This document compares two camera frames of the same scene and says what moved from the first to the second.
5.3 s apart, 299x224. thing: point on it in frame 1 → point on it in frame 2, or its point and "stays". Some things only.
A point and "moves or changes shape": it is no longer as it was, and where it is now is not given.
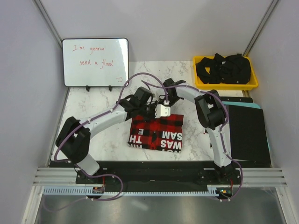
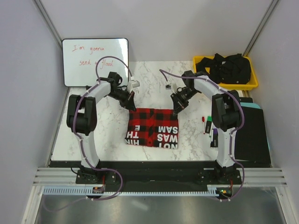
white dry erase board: (95, 62) stays
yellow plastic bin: (200, 85) stays
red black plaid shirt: (164, 134) moves or changes shape
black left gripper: (153, 117) → (126, 103)
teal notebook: (244, 104) stays
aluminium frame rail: (250, 177) stays
